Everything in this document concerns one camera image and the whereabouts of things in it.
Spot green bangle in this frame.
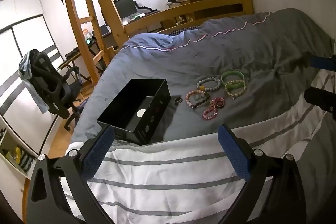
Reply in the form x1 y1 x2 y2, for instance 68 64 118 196
220 70 246 90

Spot gold beaded bracelet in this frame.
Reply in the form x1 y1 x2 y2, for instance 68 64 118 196
224 80 247 100

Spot wooden bed footboard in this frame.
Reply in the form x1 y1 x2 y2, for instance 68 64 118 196
122 0 254 39

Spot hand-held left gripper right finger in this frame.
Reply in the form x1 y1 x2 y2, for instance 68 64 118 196
217 123 307 224

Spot black office chair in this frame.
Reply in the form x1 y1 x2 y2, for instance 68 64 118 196
18 49 88 131

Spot black computer monitor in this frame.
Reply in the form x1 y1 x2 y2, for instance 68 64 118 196
113 0 138 20

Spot checkered cloth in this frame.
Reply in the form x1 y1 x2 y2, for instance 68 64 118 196
165 23 200 35

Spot pale bead bracelet yellow bead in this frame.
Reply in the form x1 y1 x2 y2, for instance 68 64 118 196
196 77 221 92

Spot wooden ladder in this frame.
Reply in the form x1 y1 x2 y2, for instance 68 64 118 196
59 0 105 85

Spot pink crystal bracelet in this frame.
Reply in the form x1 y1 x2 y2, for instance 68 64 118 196
202 105 218 121

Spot dark bead bracelet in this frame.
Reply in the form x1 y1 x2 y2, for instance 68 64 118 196
190 92 211 110

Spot white sliding wardrobe doors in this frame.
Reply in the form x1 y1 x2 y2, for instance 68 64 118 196
0 14 66 156

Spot black box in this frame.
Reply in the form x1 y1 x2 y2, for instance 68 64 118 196
97 78 171 146

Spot blue jeans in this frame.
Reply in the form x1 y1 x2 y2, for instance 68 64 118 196
18 52 50 114

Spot white open shelf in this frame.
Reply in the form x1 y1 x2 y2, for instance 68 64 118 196
0 114 37 180

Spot pink bead bracelet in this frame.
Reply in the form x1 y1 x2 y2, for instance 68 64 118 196
185 90 206 106

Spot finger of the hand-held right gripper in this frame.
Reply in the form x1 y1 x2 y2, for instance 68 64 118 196
309 55 336 70
304 86 336 112

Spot grey duvet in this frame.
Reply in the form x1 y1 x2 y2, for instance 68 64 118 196
71 7 336 144

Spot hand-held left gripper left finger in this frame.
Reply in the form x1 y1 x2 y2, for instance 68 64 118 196
25 124 116 224

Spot white striped bed sheet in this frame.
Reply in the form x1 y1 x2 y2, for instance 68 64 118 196
60 67 336 224

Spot dark red ring bracelet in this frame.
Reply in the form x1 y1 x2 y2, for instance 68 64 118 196
212 98 226 109

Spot striped fabric item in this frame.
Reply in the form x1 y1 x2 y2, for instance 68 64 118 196
18 149 36 172

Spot small folding table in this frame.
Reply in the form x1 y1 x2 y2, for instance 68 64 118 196
57 47 82 75

